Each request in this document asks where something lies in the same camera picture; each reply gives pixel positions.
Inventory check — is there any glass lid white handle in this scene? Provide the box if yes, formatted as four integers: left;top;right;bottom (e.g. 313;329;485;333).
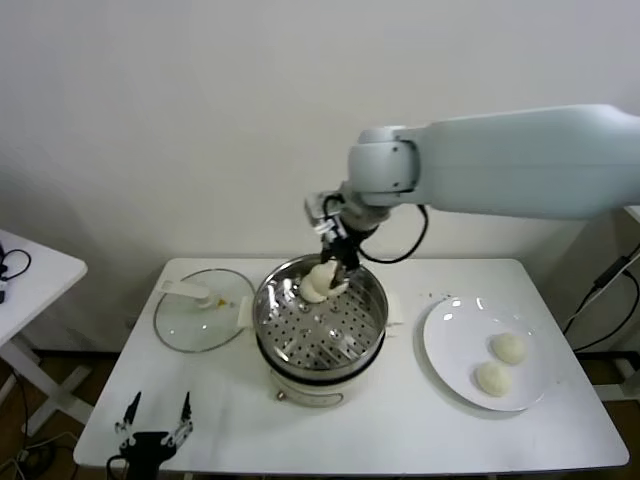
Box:
153;269;257;354

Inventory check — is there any white electric cooking pot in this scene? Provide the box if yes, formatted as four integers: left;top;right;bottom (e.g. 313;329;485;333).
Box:
239;319;404;409

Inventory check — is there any black floor cable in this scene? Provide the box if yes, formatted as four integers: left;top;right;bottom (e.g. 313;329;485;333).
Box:
9;369;31;436

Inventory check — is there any white round plate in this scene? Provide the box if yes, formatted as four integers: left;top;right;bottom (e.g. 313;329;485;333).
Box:
422;296;551;412

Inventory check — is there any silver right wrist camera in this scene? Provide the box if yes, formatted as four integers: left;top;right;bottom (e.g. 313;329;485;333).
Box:
304;192;329;229

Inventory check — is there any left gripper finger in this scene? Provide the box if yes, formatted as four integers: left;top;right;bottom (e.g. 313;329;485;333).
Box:
114;391;143;446
159;390;195;445

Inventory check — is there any stainless steel steamer basket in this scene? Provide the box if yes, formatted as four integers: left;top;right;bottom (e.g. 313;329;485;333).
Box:
238;254;405;376

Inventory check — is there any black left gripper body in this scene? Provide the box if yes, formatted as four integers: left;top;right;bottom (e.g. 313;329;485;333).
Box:
121;430;179;480

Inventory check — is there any black looped cable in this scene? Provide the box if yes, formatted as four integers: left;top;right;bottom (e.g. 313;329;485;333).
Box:
0;249;32;282

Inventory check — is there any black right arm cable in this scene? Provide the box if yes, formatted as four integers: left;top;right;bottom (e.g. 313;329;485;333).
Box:
359;204;430;264

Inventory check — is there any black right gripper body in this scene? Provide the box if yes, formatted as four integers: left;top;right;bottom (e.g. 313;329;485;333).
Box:
322;225;361;269

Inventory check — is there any white floor cable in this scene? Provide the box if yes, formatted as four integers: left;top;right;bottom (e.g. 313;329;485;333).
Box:
14;432;79;480

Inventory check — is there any white side table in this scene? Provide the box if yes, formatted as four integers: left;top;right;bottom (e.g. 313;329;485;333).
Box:
0;229;96;439

